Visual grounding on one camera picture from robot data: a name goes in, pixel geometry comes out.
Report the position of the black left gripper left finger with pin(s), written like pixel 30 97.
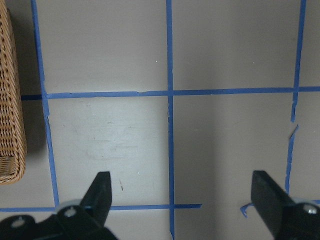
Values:
pixel 85 220

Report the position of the brown wicker basket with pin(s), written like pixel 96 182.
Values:
pixel 13 144

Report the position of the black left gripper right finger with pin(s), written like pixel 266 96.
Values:
pixel 287 218

